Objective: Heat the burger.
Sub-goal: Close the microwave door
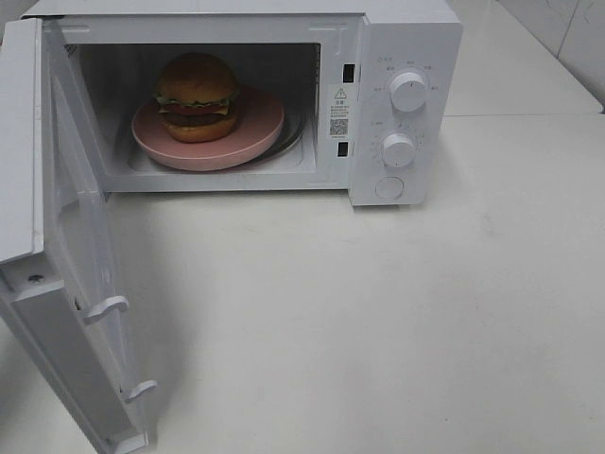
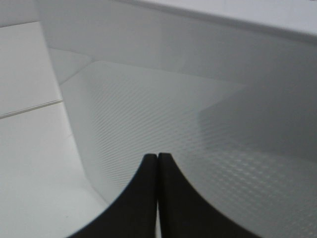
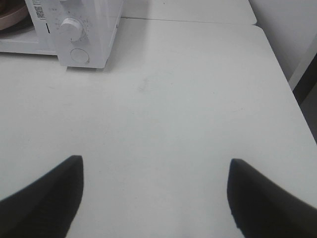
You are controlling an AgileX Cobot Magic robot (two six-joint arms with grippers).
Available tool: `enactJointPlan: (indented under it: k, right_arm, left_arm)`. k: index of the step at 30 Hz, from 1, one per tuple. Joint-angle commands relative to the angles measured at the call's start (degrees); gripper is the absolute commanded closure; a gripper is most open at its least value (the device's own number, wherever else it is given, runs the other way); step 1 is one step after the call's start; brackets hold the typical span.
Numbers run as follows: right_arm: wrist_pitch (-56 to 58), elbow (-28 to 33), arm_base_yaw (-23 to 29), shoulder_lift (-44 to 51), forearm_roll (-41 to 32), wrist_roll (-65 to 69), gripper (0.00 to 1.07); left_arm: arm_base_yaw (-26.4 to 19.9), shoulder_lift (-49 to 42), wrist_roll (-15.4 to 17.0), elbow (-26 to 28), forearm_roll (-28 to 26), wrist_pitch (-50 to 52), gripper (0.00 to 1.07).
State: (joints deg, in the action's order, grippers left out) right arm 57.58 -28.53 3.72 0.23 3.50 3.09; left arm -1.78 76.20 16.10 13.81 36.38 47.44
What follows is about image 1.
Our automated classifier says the lower white microwave knob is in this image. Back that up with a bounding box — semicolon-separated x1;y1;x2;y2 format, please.
382;133;417;168

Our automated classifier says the upper white microwave knob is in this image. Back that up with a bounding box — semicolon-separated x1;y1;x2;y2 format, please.
387;68;428;113

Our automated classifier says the glass microwave turntable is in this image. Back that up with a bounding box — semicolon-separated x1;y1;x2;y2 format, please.
251;110;306;163

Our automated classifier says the white microwave knob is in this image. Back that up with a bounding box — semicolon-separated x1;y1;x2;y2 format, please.
387;68;428;113
382;133;417;168

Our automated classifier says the round white door button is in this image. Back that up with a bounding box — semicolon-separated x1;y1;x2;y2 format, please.
375;177;405;200

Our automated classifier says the white microwave door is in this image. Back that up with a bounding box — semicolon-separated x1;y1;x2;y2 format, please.
1;18;156;453

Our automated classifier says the burger with lettuce and tomato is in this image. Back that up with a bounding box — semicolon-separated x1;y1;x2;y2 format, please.
154;52;240;143

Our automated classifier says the pink round plate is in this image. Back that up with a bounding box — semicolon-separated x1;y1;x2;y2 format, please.
131;87;285;171

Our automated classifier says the white microwave oven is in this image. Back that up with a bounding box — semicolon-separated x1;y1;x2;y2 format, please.
18;1;462;206

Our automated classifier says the white warning label sticker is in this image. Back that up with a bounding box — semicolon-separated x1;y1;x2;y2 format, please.
327;84;353;140

